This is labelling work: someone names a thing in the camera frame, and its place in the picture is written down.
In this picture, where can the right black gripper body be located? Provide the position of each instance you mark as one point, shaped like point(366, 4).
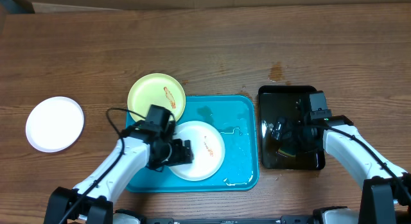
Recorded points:
point(297, 135)

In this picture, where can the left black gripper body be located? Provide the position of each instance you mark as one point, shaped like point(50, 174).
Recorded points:
point(172, 153)

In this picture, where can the green yellow sponge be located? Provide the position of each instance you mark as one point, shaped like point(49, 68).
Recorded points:
point(287, 151)

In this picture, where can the white plate with orange stain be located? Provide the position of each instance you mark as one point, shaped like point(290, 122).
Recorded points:
point(208, 150)

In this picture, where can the white plate with red stain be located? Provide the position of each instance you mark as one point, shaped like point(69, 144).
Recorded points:
point(55, 124)

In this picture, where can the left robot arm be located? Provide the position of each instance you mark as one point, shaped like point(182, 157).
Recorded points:
point(93, 199)

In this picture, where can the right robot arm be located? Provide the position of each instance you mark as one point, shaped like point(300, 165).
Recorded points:
point(384, 184)

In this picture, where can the black water tray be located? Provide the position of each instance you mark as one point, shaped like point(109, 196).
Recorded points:
point(284, 101)

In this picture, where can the blue plastic tray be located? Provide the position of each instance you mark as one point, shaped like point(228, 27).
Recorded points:
point(233, 117)

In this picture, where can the yellow-green plate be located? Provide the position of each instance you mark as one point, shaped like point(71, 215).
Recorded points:
point(157, 89)

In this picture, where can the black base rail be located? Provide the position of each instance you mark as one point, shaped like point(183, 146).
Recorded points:
point(286, 219)

